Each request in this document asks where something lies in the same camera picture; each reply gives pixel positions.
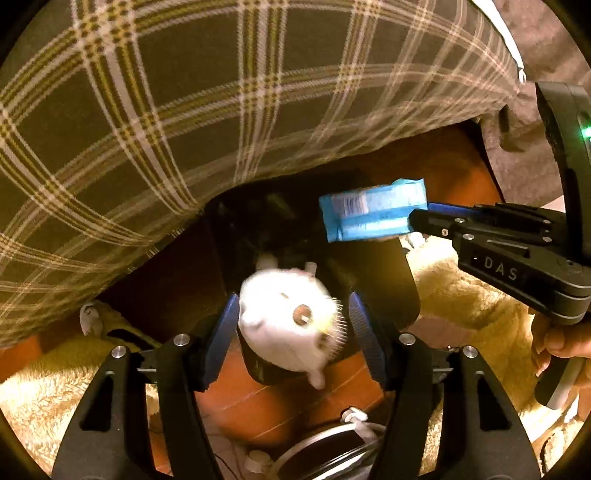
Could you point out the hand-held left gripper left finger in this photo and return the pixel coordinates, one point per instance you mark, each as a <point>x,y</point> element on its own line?
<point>221,337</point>

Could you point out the black trash bin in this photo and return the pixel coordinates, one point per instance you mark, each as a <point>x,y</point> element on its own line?
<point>286,226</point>

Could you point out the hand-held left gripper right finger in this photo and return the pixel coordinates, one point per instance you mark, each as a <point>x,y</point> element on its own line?
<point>362,332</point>

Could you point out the blue plastic packet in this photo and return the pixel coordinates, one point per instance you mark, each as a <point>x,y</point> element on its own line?
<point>369,207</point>

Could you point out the round black white-rimmed appliance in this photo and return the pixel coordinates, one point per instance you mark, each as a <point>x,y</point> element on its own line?
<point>323,454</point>

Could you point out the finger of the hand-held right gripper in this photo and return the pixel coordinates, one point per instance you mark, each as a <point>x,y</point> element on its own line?
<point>450,207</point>
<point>429,221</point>

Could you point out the person's right hand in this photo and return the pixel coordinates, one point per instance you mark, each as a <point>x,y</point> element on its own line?
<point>563,341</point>

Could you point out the yellow fluffy rug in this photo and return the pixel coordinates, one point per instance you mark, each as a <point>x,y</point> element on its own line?
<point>471,295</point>

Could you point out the dark plaid blanket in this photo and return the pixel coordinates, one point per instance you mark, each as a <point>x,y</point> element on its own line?
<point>184,92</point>

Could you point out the small white object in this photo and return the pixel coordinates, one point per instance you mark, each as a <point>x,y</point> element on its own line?
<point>88,318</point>

